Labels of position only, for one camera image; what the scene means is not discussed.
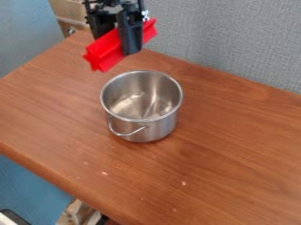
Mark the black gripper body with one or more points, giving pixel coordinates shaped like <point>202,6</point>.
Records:
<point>97,8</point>

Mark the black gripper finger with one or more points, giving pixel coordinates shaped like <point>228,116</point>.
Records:
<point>130,31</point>
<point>102,23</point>

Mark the light wooden frame under table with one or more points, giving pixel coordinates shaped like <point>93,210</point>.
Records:
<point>80,214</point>

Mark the black and white device corner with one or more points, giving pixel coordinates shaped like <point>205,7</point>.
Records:
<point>10,218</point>

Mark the red plastic block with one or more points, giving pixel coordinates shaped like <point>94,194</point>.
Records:
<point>103,53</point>

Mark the stainless steel pot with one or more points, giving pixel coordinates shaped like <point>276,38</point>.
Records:
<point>142,100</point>

